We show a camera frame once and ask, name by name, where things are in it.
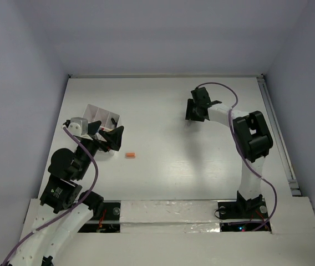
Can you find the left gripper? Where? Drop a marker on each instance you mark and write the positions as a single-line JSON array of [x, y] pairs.
[[113, 137]]

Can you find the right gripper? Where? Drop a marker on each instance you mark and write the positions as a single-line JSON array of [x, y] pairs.
[[189, 113]]

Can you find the black scissors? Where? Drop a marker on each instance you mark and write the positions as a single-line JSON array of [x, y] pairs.
[[114, 122]]

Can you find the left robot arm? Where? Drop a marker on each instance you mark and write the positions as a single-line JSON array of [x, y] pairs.
[[64, 208]]

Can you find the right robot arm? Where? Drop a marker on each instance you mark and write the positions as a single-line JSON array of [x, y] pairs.
[[253, 141]]

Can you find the white divided organizer tray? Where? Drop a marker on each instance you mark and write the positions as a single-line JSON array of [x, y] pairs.
[[94, 113]]

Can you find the orange eraser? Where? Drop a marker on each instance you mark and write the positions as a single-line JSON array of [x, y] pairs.
[[130, 155]]

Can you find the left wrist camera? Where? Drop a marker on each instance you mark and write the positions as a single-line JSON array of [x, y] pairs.
[[77, 126]]

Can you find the aluminium rail right side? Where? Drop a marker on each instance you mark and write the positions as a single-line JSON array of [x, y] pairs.
[[281, 146]]

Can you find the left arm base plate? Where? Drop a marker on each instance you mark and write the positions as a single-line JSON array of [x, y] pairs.
[[108, 222]]

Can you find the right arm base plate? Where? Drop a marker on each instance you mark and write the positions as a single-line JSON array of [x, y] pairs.
[[233, 219]]

